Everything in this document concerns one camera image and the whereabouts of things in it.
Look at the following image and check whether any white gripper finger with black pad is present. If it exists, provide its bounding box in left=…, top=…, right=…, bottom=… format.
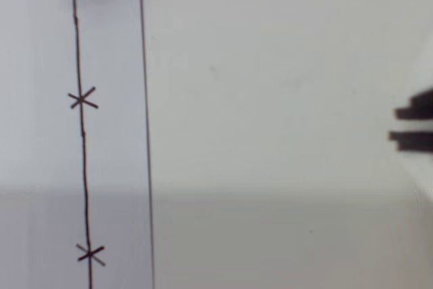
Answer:
left=394, top=45, right=433, bottom=120
left=388, top=131, right=433, bottom=202

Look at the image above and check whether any white paper sheet with markings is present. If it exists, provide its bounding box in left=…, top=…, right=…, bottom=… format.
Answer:
left=0, top=0, right=156, bottom=289

